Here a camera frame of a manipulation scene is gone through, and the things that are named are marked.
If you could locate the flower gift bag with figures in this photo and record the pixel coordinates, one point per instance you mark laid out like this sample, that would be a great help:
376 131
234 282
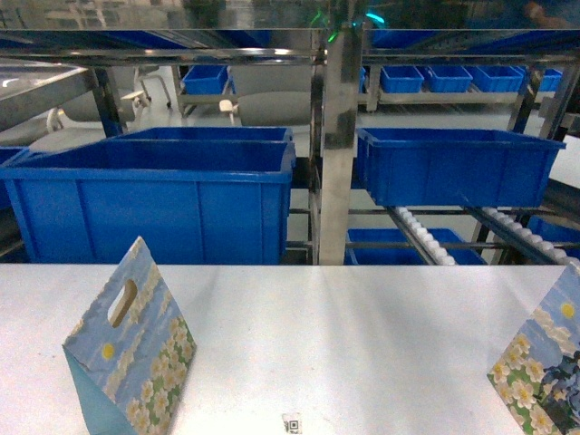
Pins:
537 376

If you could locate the blue bin on right rollers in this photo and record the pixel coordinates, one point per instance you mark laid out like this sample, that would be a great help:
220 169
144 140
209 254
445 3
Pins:
474 168

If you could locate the blue bin behind left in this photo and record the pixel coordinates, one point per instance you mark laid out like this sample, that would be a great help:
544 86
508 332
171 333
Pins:
209 133

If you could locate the small QR code sticker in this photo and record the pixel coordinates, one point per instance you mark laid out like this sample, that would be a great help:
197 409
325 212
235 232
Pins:
293 423

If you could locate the large blue bin front left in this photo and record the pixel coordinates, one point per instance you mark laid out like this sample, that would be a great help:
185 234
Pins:
194 202

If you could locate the steel rack post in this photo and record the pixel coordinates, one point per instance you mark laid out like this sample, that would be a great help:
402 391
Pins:
343 52

